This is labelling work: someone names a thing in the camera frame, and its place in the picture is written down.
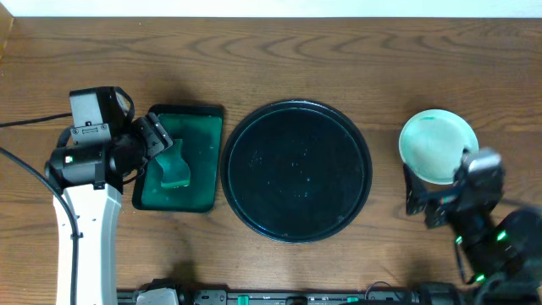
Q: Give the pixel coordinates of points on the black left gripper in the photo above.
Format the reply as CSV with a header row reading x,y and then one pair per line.
x,y
153,135

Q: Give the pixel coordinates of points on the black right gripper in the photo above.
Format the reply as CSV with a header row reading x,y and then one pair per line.
x,y
415,190

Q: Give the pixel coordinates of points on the green sponge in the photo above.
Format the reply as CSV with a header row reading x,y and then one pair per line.
x,y
176,171

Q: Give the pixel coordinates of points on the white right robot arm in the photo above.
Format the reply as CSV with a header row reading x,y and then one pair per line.
x,y
505,258

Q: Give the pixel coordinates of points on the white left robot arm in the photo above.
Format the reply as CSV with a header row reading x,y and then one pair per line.
x,y
105,143

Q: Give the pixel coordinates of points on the rectangular black sponge tray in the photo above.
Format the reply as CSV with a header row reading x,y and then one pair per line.
x,y
200,128

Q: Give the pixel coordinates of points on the round black tray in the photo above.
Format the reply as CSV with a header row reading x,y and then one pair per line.
x,y
296,171

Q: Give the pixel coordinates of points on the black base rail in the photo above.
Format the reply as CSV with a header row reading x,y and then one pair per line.
x,y
164,291

